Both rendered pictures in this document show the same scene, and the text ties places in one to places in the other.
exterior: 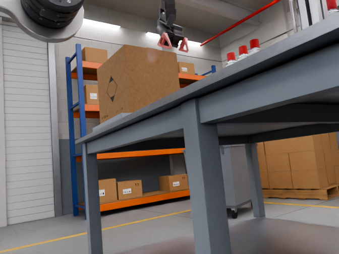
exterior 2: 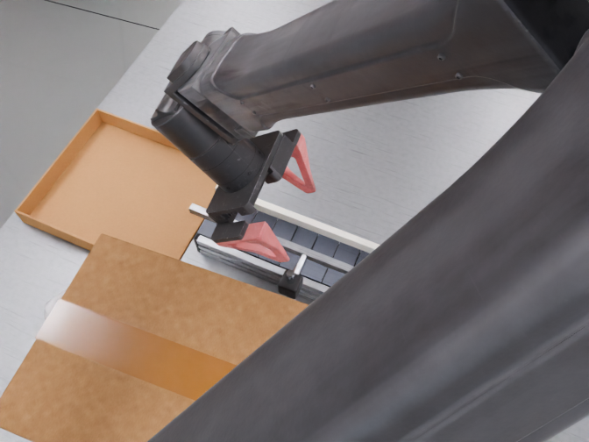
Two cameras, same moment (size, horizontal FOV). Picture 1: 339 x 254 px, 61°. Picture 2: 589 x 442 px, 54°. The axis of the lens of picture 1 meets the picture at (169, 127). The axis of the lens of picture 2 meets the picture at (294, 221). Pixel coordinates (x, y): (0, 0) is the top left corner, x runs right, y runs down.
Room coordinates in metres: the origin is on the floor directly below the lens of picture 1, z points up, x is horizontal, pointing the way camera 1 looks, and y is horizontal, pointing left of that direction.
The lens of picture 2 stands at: (1.00, 0.11, 1.74)
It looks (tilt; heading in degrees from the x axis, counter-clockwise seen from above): 60 degrees down; 325
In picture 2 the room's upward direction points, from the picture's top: straight up
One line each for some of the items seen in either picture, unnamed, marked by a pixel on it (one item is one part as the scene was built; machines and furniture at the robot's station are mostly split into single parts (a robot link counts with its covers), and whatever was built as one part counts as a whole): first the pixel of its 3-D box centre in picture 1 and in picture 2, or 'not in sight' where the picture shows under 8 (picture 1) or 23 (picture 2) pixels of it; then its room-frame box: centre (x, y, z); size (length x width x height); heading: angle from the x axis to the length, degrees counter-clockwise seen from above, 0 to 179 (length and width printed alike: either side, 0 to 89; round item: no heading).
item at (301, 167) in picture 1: (289, 148); not in sight; (4.51, -1.82, 0.70); 1.20 x 0.83 x 1.39; 41
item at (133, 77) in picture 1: (137, 90); (186, 393); (1.22, 0.12, 0.99); 0.30 x 0.24 x 0.27; 35
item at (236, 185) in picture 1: (223, 173); not in sight; (3.56, -0.60, 0.48); 0.89 x 0.63 x 0.96; 144
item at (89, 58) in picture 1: (154, 129); not in sight; (5.05, 0.27, 1.26); 2.77 x 0.60 x 2.51; 125
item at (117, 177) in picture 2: not in sight; (129, 189); (1.65, 0.03, 0.85); 0.30 x 0.26 x 0.04; 31
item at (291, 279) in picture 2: not in sight; (295, 283); (1.30, -0.10, 0.91); 0.07 x 0.03 x 0.17; 121
